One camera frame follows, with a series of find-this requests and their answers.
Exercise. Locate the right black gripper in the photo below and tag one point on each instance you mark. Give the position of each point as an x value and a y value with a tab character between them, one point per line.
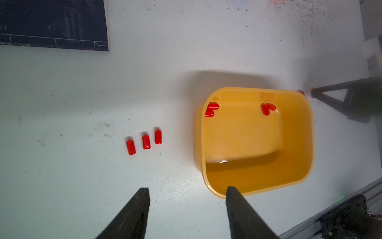
363	98

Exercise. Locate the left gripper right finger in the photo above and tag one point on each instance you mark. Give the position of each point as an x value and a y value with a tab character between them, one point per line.
244	222

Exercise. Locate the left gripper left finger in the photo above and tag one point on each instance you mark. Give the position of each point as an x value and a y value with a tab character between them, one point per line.
131	221

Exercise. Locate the yellow plastic storage box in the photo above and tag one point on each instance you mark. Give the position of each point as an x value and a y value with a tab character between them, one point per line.
242	148

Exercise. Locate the red sleeves cluster in box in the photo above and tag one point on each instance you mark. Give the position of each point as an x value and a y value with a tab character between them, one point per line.
211	108

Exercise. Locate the dark blue notebook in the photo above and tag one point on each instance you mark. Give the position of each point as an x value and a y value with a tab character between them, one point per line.
61	24

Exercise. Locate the aluminium front rail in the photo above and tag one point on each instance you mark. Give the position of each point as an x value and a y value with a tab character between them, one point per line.
311	228

